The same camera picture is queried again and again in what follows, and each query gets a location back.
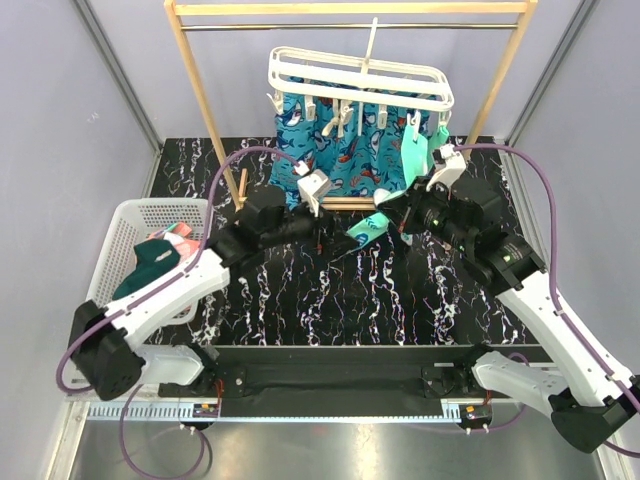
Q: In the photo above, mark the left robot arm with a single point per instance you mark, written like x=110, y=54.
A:
x=108, y=344

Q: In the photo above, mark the white plastic clip hanger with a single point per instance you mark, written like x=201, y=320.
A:
x=361, y=80

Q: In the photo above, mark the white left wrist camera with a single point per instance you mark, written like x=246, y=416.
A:
x=313, y=186

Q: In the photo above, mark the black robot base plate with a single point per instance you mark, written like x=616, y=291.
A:
x=374, y=383

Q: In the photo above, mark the dark teal sock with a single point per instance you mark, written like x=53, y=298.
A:
x=130, y=285
x=154, y=258

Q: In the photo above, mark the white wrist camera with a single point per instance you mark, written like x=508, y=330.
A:
x=452, y=169
x=313, y=186

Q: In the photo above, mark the mint green sock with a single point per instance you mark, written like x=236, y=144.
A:
x=377, y=224
x=442, y=135

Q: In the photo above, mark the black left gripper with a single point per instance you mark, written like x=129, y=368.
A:
x=336, y=243

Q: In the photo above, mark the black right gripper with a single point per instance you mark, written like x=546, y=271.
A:
x=404, y=210

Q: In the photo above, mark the blue shark print shorts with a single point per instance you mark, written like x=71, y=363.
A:
x=358, y=146

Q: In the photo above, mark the pink sock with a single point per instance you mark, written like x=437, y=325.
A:
x=185, y=247
x=180, y=229

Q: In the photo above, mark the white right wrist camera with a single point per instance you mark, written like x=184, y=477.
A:
x=452, y=169

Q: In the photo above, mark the white perforated plastic basket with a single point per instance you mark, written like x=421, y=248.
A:
x=132, y=223

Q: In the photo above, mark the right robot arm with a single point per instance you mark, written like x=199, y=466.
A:
x=586, y=402

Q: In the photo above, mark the wooden clothes rack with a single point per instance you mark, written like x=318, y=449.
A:
x=176, y=12

